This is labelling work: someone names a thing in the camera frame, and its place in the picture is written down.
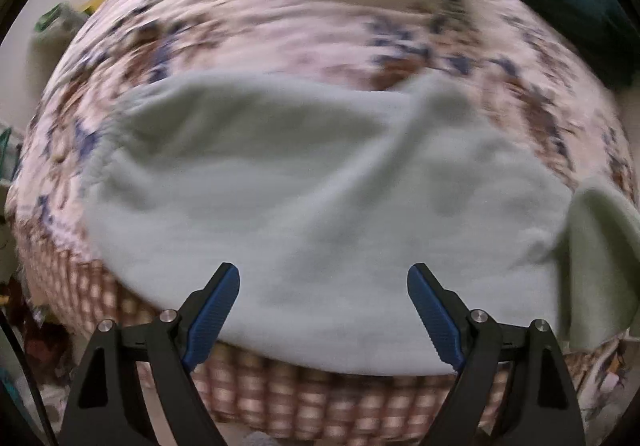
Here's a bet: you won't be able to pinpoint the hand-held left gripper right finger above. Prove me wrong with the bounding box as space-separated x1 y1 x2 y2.
406 263 587 446

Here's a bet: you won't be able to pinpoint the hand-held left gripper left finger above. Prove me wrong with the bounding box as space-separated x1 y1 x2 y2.
60 263 241 446

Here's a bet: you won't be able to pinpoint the light blue fleece pants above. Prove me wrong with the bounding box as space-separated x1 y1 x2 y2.
82 70 640 374

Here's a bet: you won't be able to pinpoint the floral bed blanket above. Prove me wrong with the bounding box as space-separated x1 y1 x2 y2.
5 0 631 442

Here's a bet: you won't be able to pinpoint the clear green-lidded plastic container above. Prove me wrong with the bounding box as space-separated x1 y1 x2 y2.
31 0 96 54

